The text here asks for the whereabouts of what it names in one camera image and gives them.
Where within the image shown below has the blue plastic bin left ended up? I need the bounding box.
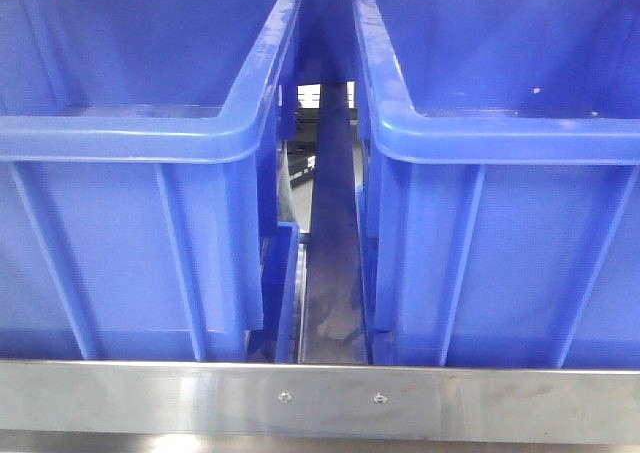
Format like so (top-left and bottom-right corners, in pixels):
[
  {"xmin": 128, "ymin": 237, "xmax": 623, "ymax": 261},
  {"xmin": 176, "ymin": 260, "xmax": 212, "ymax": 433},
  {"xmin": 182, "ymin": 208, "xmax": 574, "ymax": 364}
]
[{"xmin": 1, "ymin": 0, "xmax": 301, "ymax": 361}]

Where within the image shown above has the blue plastic bin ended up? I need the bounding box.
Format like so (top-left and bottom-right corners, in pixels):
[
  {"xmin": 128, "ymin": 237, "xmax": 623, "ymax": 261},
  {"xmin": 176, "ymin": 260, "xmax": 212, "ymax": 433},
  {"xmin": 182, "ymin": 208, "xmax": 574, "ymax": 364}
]
[
  {"xmin": 1, "ymin": 0, "xmax": 301, "ymax": 361},
  {"xmin": 353, "ymin": 0, "xmax": 639, "ymax": 369}
]

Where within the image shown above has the blue plastic bin right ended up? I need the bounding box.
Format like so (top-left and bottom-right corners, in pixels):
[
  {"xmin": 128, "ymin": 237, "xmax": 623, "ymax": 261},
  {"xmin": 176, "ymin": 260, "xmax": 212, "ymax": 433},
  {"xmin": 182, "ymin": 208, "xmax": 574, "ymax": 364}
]
[{"xmin": 353, "ymin": 0, "xmax": 639, "ymax": 369}]

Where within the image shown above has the steel shelf front rail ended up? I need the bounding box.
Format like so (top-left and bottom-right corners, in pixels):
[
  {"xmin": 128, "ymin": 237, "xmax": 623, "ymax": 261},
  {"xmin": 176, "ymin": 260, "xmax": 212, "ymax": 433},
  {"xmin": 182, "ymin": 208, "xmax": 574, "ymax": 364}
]
[{"xmin": 1, "ymin": 360, "xmax": 639, "ymax": 444}]

